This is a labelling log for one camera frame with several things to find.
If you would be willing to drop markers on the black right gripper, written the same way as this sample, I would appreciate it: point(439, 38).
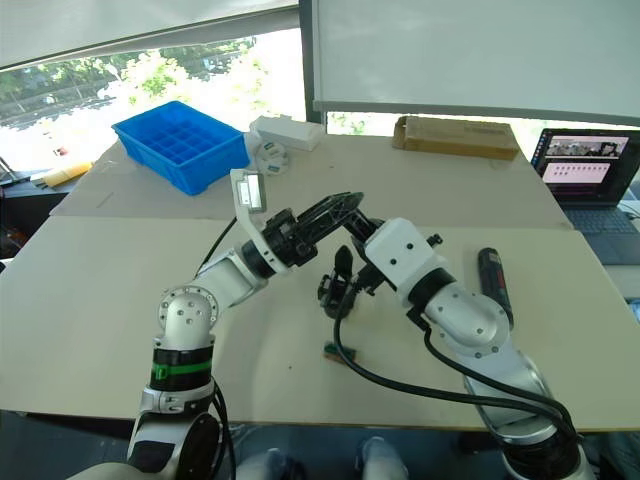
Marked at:
point(367, 280)

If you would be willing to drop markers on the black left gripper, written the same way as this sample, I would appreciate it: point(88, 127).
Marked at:
point(290, 240)

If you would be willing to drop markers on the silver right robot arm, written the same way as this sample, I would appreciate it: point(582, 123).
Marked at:
point(470, 320)

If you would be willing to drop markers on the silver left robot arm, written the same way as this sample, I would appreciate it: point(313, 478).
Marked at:
point(187, 315)

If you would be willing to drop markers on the green screw bit holder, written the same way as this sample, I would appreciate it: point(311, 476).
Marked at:
point(351, 356)

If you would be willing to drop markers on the white round reel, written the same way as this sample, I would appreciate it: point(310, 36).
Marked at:
point(274, 167)
point(272, 149)

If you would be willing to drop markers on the white cardboard box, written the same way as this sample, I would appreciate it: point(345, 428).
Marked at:
point(290, 132)

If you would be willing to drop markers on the flat brown cardboard box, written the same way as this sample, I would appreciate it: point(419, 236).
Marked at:
point(450, 137)

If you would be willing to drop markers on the blue plastic compartment bin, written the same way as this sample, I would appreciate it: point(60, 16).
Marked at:
point(150, 145)

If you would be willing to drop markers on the white roller blind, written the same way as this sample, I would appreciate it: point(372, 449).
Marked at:
point(125, 25)
point(475, 50)

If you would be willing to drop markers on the dark laptop with lit screen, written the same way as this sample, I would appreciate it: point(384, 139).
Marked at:
point(590, 225)

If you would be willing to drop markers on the blue-grey rounded shape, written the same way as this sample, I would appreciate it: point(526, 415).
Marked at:
point(380, 460)

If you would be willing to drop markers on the yellow bundle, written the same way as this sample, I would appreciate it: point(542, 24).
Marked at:
point(65, 174)

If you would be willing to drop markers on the dark side desk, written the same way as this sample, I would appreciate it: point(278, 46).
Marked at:
point(30, 210)

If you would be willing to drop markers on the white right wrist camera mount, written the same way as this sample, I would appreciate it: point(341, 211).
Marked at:
point(400, 240)

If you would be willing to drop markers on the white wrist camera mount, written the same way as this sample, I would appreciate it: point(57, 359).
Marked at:
point(400, 240)
point(248, 225)

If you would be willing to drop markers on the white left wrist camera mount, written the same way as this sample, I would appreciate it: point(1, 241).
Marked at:
point(248, 225)

